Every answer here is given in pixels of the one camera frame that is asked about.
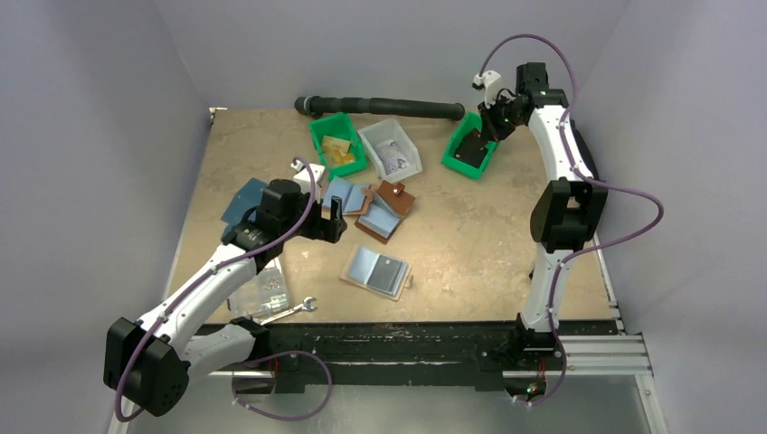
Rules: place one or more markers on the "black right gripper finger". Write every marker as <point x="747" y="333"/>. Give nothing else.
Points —
<point x="488" y="130"/>
<point x="504" y="123"/>

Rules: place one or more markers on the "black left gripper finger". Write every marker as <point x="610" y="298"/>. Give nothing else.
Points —
<point x="336" y="209"/>
<point x="332" y="231"/>

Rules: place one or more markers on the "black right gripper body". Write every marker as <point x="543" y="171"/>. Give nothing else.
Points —
<point x="490" y="124"/>

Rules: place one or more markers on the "cream card holder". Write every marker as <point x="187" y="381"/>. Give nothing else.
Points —
<point x="359" y="265"/>

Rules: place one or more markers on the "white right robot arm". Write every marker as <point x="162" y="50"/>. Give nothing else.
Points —
<point x="568" y="211"/>

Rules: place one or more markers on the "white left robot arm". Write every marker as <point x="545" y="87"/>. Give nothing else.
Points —
<point x="151" y="360"/>

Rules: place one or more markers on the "pink open card holder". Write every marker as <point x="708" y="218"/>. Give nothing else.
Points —
<point x="355" y="198"/>

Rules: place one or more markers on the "black card in bin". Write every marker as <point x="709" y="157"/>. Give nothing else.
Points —
<point x="473" y="156"/>

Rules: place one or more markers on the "blue card holder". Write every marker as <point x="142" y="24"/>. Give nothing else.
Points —
<point x="247" y="197"/>

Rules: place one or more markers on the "brown open card holder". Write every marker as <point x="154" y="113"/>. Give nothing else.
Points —
<point x="385" y="207"/>

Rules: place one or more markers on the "gold card upper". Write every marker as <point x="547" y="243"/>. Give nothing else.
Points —
<point x="329" y="143"/>

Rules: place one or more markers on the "small green plastic bin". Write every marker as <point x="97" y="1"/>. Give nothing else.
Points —
<point x="472" y="120"/>

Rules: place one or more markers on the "large green plastic bin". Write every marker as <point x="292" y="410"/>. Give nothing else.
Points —
<point x="338" y="125"/>

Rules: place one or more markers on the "white translucent plastic bin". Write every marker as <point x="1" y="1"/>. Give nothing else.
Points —
<point x="384" y="130"/>

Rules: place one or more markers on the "silver wrench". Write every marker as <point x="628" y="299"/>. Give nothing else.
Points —
<point x="307" y="305"/>

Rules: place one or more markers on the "clear plastic box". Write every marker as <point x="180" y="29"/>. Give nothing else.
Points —
<point x="264" y="295"/>

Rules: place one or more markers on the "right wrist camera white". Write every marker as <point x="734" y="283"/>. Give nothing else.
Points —
<point x="491" y="83"/>

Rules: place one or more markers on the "aluminium frame rail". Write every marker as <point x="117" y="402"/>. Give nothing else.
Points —
<point x="473" y="354"/>

